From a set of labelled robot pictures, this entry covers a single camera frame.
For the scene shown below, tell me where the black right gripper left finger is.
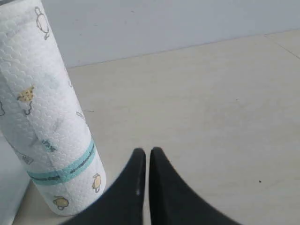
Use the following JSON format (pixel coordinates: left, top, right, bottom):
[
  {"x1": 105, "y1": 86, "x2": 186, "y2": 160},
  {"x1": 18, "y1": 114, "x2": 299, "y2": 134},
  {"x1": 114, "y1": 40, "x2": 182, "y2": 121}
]
[{"x1": 64, "y1": 148, "x2": 146, "y2": 225}]

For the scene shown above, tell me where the printed white paper towel roll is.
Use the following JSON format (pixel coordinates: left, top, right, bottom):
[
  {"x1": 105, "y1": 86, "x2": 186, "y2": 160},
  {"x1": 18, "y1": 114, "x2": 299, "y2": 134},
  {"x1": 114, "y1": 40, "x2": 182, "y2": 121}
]
[{"x1": 0, "y1": 0, "x2": 106, "y2": 216}]

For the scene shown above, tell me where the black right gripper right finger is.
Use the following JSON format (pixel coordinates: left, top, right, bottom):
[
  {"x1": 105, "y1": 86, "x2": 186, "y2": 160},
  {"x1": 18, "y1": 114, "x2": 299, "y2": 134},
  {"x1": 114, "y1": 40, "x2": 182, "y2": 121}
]
[{"x1": 149, "y1": 147, "x2": 238, "y2": 225}]

